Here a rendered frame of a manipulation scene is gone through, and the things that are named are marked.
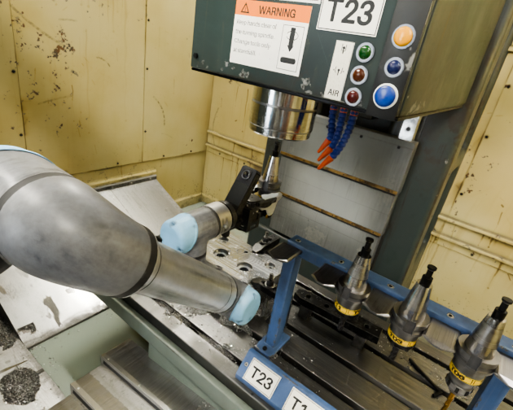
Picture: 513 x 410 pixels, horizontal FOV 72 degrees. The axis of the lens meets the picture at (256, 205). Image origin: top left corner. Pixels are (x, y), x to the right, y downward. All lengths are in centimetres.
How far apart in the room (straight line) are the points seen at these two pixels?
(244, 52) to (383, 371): 84
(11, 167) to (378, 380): 90
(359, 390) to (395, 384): 10
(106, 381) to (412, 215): 107
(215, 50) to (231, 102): 133
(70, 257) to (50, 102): 128
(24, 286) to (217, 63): 109
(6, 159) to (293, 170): 108
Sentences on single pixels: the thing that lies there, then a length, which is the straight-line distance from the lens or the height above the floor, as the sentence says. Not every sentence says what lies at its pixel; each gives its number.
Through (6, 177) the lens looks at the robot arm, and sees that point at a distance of 47.
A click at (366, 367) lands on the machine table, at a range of 105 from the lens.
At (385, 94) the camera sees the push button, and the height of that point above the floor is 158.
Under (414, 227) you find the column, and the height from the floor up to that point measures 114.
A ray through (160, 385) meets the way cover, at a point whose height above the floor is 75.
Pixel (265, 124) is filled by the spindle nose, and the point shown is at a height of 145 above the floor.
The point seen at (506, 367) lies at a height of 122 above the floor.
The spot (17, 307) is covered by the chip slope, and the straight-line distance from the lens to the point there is 147.
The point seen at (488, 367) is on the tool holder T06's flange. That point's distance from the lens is 70.
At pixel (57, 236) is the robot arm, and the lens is 40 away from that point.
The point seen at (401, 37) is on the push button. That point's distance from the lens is 57.
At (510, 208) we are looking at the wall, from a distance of 163.
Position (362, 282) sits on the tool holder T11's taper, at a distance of 70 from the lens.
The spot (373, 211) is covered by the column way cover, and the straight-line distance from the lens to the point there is 130.
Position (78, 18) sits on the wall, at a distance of 167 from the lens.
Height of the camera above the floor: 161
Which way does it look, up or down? 24 degrees down
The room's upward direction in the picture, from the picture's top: 10 degrees clockwise
